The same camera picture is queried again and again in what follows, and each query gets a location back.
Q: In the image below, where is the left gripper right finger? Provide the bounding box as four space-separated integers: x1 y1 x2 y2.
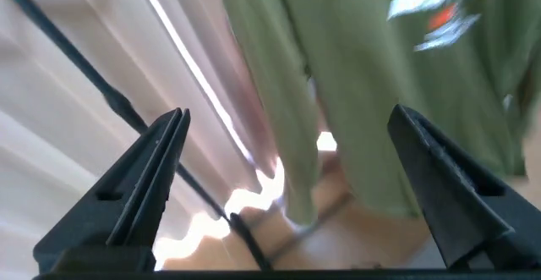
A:
387 104 541 269

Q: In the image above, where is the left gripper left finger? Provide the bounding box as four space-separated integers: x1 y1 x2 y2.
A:
33 107 192 273

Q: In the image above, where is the green garment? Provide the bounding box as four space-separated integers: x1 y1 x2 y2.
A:
215 0 541 227

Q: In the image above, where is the black clothes rack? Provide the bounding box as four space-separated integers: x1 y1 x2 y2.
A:
0 0 354 272

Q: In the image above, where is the beige curtain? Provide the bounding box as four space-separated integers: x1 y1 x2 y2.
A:
0 0 282 272

